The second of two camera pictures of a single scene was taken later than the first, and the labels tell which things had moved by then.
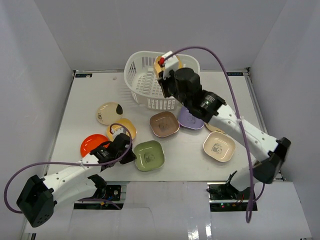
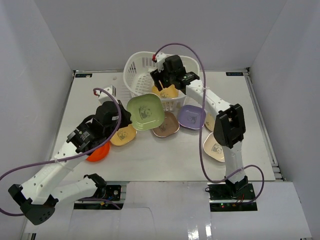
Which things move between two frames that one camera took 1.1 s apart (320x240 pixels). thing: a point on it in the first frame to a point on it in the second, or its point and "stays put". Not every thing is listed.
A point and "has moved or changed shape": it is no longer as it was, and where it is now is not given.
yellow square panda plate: [158, 68] has moved or changed shape
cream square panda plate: [219, 146] stays put
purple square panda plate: [188, 120] stays put
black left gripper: [127, 156] to [124, 114]
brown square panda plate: [164, 123] stays put
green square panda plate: [150, 155] to [146, 111]
